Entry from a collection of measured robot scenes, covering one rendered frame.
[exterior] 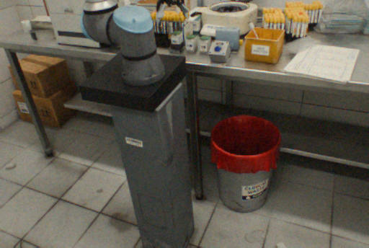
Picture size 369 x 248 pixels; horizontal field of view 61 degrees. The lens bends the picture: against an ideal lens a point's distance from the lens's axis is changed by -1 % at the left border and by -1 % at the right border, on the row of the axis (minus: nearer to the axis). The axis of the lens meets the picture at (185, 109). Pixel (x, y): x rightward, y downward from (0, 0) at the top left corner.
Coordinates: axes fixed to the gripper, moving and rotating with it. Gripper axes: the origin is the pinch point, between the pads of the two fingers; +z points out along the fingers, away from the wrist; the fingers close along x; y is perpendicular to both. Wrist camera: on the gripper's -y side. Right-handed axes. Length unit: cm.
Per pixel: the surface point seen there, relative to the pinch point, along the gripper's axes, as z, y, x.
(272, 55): 8.7, 39.6, 24.8
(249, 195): 85, 40, 18
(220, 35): 5.0, 16.7, 14.9
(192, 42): 7.3, 11.1, 4.3
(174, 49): 11.0, 5.3, -2.4
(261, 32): 4.0, 25.6, 30.0
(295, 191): 100, 39, 52
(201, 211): 100, 25, -3
